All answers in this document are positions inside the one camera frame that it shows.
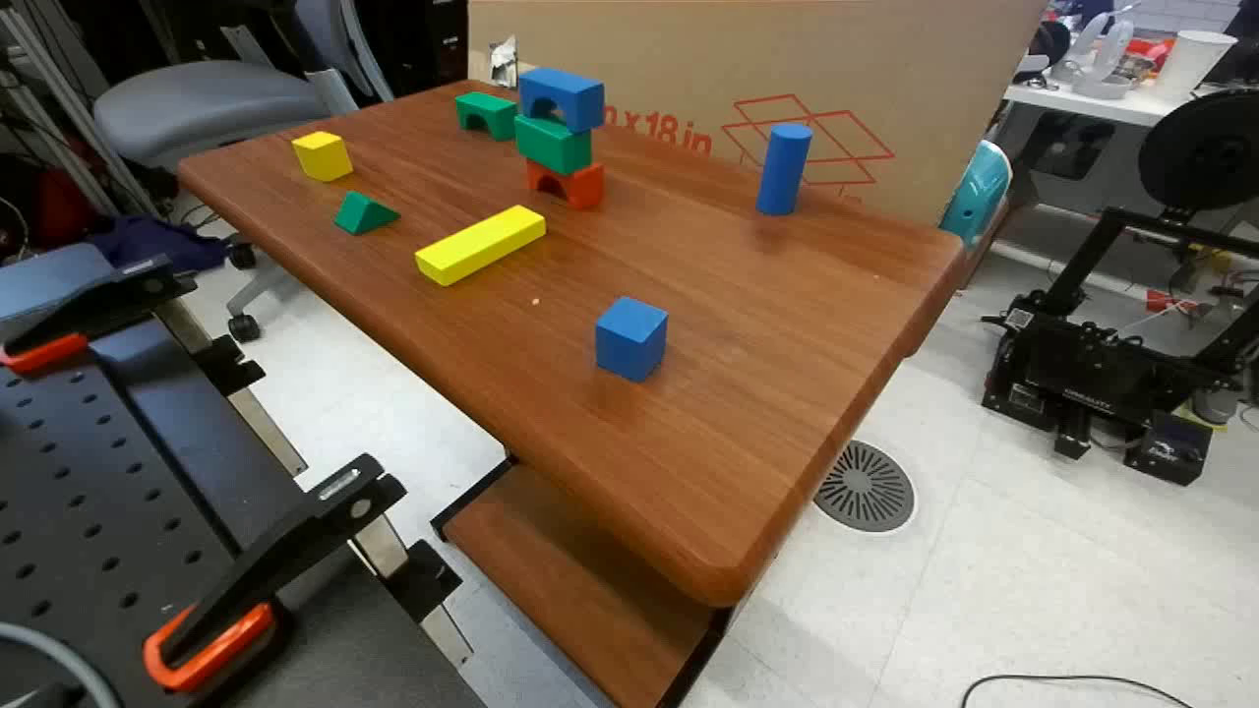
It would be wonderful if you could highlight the blue cylindrical block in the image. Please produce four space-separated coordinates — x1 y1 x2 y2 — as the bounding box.
754 122 809 216

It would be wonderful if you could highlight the blue cube block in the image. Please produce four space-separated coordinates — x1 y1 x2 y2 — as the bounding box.
595 300 667 381

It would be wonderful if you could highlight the orange arch block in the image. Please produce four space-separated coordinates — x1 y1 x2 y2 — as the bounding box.
527 161 607 207

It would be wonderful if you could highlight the long yellow rectangular block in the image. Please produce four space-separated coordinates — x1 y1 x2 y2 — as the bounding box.
414 206 548 287

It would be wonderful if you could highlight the green stacked block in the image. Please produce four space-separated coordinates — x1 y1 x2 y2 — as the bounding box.
514 114 595 172

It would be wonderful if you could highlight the blue arch block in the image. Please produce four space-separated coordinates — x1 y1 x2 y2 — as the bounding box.
520 67 607 135

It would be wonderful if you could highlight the green arch block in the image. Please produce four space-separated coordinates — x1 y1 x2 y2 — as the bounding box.
457 92 514 143

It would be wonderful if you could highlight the green triangular wedge block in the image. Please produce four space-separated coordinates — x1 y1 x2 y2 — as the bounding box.
334 190 398 237

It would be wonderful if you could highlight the yellow cube block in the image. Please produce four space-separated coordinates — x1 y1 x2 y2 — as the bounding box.
291 131 355 182

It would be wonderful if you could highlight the round floor drain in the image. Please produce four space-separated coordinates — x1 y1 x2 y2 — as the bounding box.
813 440 915 529

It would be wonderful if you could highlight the lower wooden shelf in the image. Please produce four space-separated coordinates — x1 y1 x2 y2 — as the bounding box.
432 459 727 708

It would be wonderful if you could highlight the large cardboard box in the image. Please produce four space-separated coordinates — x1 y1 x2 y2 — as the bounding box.
469 0 1047 225

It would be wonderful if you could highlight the teal chair back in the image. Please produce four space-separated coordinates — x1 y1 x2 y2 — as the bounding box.
941 137 1009 248

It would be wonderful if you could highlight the black 3D printer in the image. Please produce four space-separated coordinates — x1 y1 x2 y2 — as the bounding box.
979 88 1259 490

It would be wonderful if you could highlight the grey office chair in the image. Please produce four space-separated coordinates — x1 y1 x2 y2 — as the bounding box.
90 0 402 347

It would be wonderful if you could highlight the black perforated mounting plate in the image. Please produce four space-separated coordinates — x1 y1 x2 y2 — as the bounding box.
0 325 481 708

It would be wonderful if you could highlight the black orange clamp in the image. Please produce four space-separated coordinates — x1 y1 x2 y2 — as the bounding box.
5 263 192 379
140 453 403 697

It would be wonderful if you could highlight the white side table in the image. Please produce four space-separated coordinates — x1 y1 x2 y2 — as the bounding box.
1003 30 1234 126

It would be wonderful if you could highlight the black floor cable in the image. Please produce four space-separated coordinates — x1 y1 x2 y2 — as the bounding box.
957 670 1197 708

